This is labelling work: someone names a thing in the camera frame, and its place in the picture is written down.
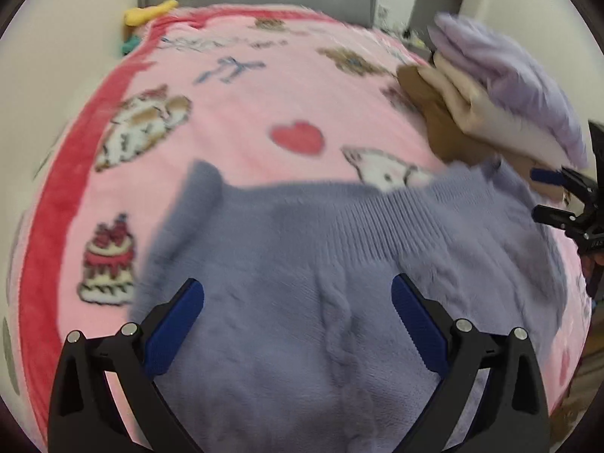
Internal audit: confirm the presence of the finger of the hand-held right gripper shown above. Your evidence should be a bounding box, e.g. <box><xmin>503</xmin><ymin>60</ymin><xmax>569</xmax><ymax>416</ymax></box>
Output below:
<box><xmin>530</xmin><ymin>166</ymin><xmax>592</xmax><ymax>196</ymax></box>
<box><xmin>532</xmin><ymin>205</ymin><xmax>590</xmax><ymax>237</ymax></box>

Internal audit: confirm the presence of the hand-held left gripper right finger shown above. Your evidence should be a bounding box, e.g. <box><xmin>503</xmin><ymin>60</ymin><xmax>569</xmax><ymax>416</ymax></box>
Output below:
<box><xmin>391</xmin><ymin>274</ymin><xmax>550</xmax><ymax>453</ymax></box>

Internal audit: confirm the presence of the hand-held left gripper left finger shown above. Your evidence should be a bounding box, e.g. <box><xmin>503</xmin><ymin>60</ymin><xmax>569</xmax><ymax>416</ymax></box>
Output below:
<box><xmin>47</xmin><ymin>278</ymin><xmax>205</xmax><ymax>453</ymax></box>

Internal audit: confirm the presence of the lavender knit sweater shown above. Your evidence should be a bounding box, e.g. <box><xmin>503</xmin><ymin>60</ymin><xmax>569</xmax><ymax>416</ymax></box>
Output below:
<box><xmin>129</xmin><ymin>158</ymin><xmax>569</xmax><ymax>453</ymax></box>

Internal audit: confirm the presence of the folded beige garment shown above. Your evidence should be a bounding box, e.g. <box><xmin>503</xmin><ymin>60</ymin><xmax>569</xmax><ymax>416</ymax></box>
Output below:
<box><xmin>418</xmin><ymin>52</ymin><xmax>574</xmax><ymax>166</ymax></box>

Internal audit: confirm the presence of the folded lavender garment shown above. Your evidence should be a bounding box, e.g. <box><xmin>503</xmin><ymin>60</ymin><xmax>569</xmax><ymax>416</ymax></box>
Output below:
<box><xmin>427</xmin><ymin>13</ymin><xmax>589</xmax><ymax>169</ymax></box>

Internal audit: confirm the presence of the folded brown garment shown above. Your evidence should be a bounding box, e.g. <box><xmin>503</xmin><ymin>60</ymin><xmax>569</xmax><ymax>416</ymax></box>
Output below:
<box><xmin>396</xmin><ymin>63</ymin><xmax>502</xmax><ymax>166</ymax></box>

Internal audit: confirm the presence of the cluttered bedside table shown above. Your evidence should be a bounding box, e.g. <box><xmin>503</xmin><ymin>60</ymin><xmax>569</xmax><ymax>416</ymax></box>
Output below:
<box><xmin>375</xmin><ymin>5</ymin><xmax>432</xmax><ymax>52</ymax></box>

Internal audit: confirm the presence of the pink printed blanket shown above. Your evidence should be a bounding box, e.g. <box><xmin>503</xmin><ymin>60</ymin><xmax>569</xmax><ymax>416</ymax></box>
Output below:
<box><xmin>16</xmin><ymin>4</ymin><xmax>595</xmax><ymax>453</ymax></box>

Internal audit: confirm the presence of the yellow plush toy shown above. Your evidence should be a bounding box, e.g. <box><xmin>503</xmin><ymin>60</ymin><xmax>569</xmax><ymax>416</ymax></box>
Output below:
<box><xmin>123</xmin><ymin>0</ymin><xmax>179</xmax><ymax>27</ymax></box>

